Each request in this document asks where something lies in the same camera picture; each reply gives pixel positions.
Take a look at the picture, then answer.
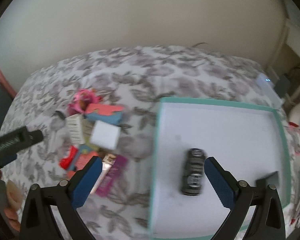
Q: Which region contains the white ribbed plastic item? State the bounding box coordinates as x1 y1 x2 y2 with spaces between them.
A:
65 114 85 145

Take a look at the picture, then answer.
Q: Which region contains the teal rimmed white box lid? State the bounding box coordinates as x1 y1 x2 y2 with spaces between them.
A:
148 98 291 239

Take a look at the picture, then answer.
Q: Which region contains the magenta packet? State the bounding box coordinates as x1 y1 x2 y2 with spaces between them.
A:
90 154 128 197

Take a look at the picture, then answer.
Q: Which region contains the pink doll toy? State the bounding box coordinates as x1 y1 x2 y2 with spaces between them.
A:
68 89 103 115

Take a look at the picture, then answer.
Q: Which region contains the grey power adapter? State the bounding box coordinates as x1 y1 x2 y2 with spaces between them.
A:
274 74 290 98

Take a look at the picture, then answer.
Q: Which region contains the red teal stapler toy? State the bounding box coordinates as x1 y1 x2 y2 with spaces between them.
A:
84 103 125 126
67 145 99 179

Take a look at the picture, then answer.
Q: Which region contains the black toy car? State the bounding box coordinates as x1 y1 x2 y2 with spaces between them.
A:
180 148 206 196

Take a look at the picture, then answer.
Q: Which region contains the floral grey white bedspread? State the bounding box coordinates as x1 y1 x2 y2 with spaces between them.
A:
0 46 272 239

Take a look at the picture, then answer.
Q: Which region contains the white router box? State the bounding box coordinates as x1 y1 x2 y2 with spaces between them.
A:
255 73 284 109

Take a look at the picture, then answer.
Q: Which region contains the white shelf unit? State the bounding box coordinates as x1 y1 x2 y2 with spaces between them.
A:
264 2 300 106

